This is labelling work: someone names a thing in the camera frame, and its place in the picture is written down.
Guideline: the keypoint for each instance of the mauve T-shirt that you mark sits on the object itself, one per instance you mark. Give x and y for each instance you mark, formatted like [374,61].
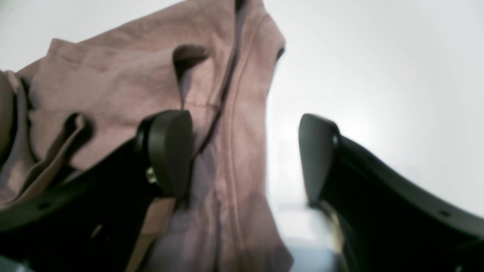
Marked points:
[65,113]

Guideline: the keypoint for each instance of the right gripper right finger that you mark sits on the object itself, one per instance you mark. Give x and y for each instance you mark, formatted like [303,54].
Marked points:
[384,222]

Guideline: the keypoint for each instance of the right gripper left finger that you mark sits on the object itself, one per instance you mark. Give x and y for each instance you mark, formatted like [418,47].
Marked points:
[91,224]

